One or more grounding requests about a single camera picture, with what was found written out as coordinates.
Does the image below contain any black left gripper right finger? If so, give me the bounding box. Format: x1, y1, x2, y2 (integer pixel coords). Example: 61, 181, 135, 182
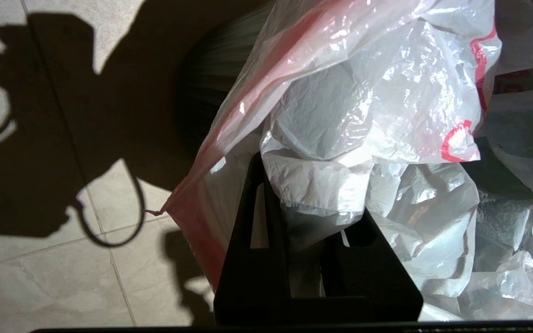
321, 208, 423, 323

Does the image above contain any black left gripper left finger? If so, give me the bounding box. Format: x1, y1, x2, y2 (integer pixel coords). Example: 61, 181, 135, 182
214, 153, 291, 324

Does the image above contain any white plastic bag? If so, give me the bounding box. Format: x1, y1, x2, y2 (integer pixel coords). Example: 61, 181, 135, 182
162, 0, 533, 322

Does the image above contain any black trash bin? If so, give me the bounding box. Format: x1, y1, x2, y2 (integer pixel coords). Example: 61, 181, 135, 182
176, 0, 276, 158

